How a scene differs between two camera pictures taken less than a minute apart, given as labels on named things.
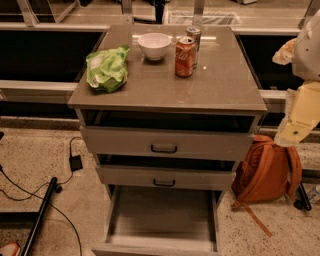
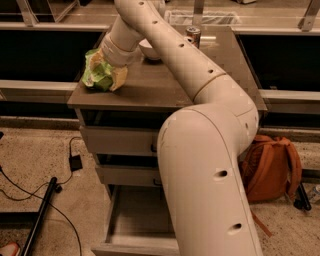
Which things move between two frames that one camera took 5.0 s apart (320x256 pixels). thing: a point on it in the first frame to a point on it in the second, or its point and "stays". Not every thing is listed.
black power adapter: x=75 y=163 stays
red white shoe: x=10 y=249 stays
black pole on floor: x=39 y=216 stays
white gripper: x=308 y=56 to x=115 y=56
